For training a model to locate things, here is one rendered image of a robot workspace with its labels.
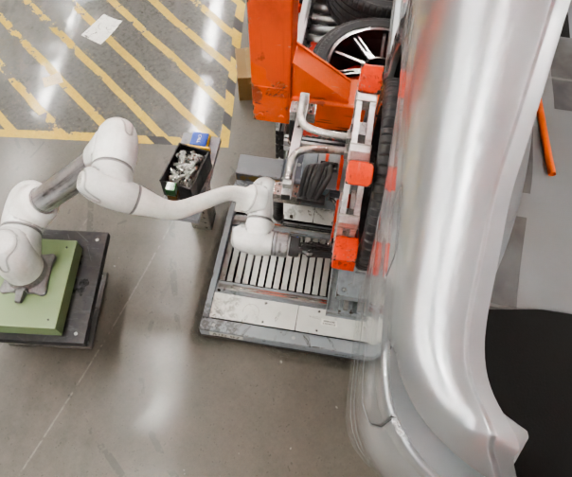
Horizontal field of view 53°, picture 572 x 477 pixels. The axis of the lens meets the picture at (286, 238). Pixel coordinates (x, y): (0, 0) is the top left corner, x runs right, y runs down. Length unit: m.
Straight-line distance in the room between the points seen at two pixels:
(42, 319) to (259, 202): 0.96
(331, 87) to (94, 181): 1.04
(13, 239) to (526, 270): 1.74
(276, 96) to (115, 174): 0.83
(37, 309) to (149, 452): 0.74
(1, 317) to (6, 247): 0.33
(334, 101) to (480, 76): 1.37
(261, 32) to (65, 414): 1.74
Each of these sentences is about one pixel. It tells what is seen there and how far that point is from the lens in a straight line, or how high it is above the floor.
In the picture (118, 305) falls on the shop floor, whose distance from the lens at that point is 2.79.
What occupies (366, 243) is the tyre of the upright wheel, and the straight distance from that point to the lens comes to 1.79.
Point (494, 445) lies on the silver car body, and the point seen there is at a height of 1.60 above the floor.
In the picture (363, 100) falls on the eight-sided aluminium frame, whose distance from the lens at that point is 1.87.
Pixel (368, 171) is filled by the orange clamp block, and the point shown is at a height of 1.15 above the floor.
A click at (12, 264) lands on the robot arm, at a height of 0.60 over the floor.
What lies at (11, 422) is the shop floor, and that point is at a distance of 2.78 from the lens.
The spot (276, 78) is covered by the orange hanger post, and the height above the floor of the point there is 0.79.
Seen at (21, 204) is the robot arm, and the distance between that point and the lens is 2.37.
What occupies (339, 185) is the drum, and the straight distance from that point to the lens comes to 1.98.
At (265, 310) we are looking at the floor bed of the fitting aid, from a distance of 2.60.
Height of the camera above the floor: 2.51
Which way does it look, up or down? 62 degrees down
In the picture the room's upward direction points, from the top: 2 degrees clockwise
